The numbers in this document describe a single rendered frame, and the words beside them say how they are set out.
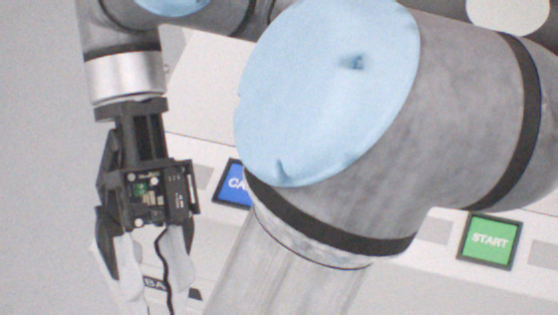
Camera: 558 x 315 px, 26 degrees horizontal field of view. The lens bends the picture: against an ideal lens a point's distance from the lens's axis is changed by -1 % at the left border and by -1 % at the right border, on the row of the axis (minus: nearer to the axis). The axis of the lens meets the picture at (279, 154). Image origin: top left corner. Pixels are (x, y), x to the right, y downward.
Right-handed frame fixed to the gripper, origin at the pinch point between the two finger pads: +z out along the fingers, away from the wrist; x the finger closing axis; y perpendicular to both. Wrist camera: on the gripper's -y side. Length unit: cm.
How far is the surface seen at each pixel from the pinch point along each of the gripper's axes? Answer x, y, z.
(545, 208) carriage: 43.9, 2.7, -2.8
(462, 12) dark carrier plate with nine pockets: 47, -11, -27
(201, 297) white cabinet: 12.1, -23.0, 1.5
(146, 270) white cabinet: 6.4, -24.1, -2.7
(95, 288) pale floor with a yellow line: 22, -118, 4
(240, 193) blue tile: 12.4, -5.4, -9.8
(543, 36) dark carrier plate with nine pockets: 53, -5, -22
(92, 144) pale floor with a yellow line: 30, -136, -25
